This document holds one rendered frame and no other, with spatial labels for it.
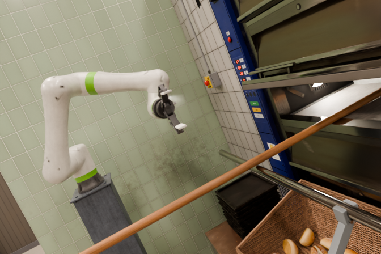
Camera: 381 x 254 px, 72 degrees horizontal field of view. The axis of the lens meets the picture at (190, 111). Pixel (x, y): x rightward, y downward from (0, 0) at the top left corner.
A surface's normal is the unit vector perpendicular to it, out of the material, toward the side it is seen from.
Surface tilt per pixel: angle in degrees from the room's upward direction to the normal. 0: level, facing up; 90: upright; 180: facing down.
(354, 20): 70
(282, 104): 90
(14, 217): 90
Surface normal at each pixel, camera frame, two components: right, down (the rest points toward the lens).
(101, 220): 0.30, 0.03
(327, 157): -0.96, 0.07
